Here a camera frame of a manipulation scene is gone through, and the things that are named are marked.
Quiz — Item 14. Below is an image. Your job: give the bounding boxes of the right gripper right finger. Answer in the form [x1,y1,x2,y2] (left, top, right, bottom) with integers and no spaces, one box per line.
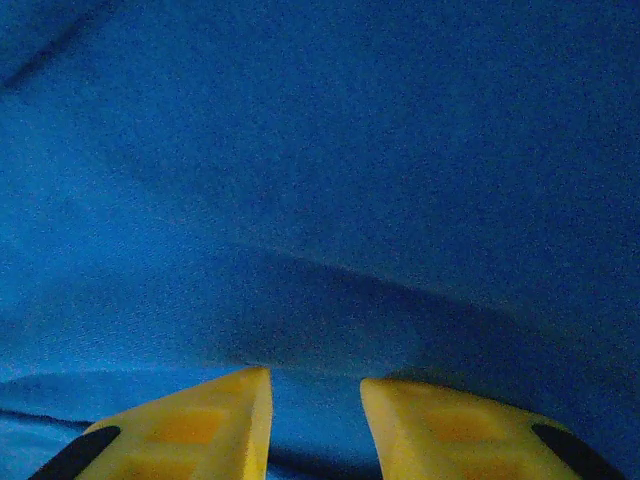
[359,376,629,480]

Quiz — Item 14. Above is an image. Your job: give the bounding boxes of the blue t-shirt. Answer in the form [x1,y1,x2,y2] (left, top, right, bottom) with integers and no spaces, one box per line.
[0,0,640,480]

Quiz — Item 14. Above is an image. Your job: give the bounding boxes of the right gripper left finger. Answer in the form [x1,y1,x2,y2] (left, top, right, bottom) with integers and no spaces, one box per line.
[29,366,274,480]

